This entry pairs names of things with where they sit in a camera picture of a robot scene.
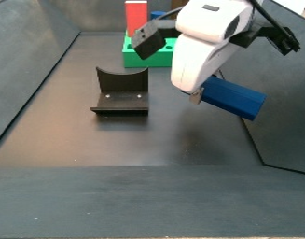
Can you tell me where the red arch block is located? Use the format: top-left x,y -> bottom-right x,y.
124,0 -> 147,36

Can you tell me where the blue hexagon prism block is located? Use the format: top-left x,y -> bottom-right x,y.
200,77 -> 265,120

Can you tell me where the black curved cradle stand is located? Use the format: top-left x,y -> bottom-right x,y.
89,67 -> 149,114

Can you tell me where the green shape sorter base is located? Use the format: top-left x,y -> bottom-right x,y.
123,33 -> 177,68

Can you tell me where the black cable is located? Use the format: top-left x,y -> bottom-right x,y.
247,0 -> 303,57

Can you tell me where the dark blue cylinder block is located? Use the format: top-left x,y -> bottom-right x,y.
149,10 -> 165,20

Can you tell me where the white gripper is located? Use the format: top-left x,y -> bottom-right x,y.
171,0 -> 253,105

